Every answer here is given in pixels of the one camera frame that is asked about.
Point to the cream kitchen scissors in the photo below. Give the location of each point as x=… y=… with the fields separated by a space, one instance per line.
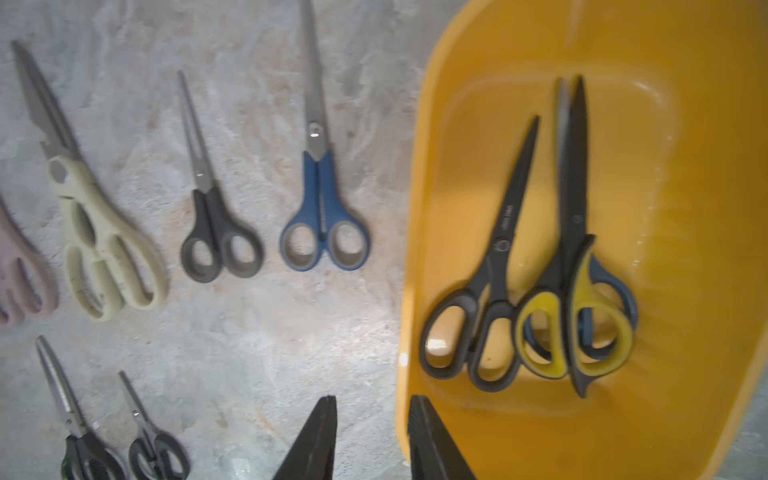
x=107 y=261

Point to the blue scissors under yellow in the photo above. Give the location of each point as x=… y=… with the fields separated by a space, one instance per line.
x=586 y=330

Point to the tiny black scissors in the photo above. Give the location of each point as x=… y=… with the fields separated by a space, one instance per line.
x=154 y=454

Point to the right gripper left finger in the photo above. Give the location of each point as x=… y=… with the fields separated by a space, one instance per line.
x=313 y=451

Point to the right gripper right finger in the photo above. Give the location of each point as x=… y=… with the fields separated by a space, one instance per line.
x=434 y=454

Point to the small black scissors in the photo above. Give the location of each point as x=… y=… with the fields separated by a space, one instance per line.
x=209 y=246

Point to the large black scissors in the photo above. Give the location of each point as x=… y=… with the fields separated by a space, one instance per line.
x=86 y=456

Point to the blue handled scissors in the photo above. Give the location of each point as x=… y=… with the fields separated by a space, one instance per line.
x=322 y=212

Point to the pink scissors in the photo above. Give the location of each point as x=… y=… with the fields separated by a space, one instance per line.
x=27 y=288

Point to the yellow black handled scissors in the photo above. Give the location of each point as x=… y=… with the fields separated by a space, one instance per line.
x=565 y=287

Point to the yellow storage tray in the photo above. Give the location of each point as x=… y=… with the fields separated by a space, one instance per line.
x=677 y=95

